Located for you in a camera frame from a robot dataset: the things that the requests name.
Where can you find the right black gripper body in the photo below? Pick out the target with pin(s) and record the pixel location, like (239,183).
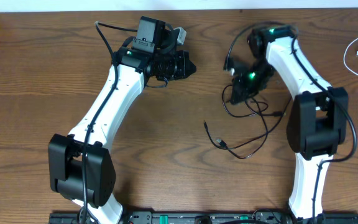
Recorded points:
(239,92)

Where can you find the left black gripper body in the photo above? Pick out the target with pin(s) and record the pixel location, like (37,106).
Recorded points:
(180,67)

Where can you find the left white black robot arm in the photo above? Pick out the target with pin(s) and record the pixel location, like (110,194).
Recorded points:
(80,165)

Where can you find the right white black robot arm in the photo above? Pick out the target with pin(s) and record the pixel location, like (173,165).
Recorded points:
(318,118)

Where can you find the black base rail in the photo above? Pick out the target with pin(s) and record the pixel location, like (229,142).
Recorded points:
(259,216)

